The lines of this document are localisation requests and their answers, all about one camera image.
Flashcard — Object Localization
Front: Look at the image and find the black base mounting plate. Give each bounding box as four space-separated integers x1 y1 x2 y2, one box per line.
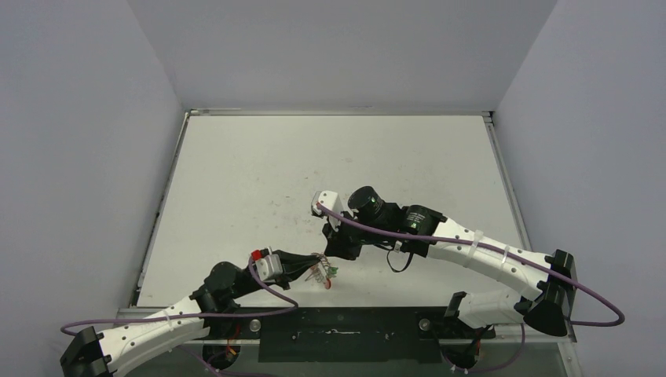
202 306 496 368

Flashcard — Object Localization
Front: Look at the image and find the aluminium table frame rail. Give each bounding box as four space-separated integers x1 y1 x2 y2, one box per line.
484 115 576 339

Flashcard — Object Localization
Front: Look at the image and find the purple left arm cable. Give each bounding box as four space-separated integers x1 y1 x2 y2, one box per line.
60 254 300 377

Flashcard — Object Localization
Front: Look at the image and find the metal keyring with red grip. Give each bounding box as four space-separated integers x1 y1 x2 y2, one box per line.
306 253 338 290

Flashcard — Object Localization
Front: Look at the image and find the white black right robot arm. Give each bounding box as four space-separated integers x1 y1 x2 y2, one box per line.
311 186 576 337

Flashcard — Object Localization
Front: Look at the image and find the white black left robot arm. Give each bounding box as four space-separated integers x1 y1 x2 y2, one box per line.
60 248 321 376

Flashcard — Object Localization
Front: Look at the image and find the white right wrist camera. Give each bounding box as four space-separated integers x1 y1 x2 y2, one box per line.
310 190 344 231

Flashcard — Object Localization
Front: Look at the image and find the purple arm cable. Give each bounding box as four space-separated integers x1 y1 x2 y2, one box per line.
316 203 625 375
60 254 300 377

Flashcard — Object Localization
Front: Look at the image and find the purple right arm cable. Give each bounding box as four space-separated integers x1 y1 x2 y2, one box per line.
316 203 625 375

